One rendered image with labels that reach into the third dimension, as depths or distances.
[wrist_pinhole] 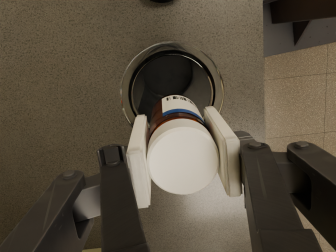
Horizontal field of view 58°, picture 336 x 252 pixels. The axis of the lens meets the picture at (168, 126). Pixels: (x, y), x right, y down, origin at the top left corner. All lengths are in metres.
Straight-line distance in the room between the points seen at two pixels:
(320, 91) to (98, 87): 1.32
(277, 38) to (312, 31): 0.16
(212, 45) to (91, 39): 0.21
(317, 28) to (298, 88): 0.28
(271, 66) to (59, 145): 1.19
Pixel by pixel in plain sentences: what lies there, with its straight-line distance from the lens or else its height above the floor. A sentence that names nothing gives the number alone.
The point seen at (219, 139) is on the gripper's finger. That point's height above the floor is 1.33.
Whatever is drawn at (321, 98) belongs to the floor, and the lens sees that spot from 1.70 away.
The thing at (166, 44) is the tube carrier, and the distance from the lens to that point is 0.31.
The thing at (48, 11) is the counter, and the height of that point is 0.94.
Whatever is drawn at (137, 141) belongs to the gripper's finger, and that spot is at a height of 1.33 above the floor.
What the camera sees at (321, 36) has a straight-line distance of 1.64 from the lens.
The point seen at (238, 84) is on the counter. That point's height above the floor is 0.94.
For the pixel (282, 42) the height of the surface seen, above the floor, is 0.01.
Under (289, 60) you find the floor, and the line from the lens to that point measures 1.60.
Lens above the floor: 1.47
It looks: 73 degrees down
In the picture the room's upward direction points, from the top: 175 degrees clockwise
